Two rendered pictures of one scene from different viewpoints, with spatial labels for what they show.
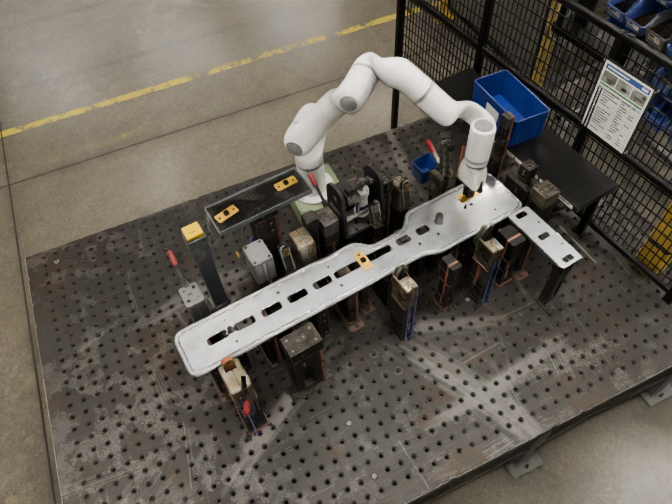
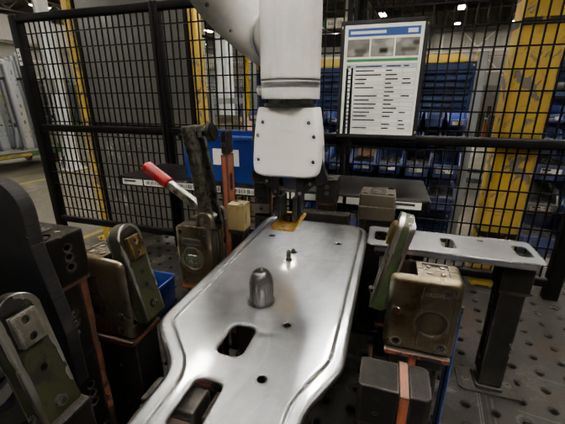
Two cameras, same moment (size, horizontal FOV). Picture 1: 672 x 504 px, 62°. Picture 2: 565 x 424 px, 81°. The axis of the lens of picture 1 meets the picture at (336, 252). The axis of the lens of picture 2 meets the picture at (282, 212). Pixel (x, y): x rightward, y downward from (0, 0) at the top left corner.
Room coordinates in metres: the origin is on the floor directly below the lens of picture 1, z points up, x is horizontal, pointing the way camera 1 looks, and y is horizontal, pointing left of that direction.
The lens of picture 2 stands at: (1.04, -0.15, 1.26)
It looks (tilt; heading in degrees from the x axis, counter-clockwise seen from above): 19 degrees down; 315
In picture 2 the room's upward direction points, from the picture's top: straight up
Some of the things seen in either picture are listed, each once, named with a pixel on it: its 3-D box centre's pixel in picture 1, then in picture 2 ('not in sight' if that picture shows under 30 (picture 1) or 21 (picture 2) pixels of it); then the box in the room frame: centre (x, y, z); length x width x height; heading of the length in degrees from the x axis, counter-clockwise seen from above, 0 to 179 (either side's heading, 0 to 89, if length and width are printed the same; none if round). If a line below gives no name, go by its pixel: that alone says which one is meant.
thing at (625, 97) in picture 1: (616, 107); (379, 82); (1.56, -1.04, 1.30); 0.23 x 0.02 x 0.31; 28
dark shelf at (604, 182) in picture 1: (516, 132); (266, 182); (1.77, -0.80, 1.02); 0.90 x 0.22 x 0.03; 28
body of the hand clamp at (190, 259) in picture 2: (435, 201); (206, 305); (1.54, -0.43, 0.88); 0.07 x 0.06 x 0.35; 28
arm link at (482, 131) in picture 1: (480, 139); (289, 29); (1.39, -0.51, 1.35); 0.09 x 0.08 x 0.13; 157
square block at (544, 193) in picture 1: (535, 219); (371, 262); (1.40, -0.81, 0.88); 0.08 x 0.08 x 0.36; 28
